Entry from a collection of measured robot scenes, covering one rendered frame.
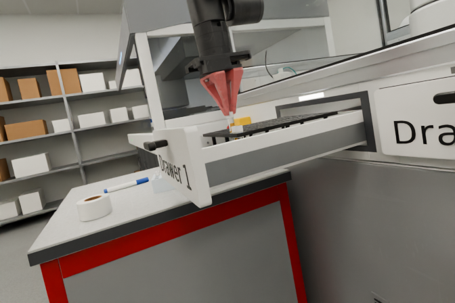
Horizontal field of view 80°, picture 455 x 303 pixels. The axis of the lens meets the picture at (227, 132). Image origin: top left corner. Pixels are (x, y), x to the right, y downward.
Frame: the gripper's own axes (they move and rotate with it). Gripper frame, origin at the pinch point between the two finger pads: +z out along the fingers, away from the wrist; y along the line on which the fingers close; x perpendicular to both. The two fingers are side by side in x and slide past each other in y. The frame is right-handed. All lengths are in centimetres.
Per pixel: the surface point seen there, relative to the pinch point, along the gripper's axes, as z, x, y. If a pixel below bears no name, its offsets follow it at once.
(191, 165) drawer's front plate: 5.6, -8.9, -11.4
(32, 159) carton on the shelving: 10, 372, -104
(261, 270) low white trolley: 41.6, 16.1, 6.6
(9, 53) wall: -139, 419, -102
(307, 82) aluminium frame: -2.0, 5.4, 23.5
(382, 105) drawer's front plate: 4.8, -13.6, 20.6
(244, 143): 5.1, -7.3, -2.2
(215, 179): 8.9, -7.4, -8.1
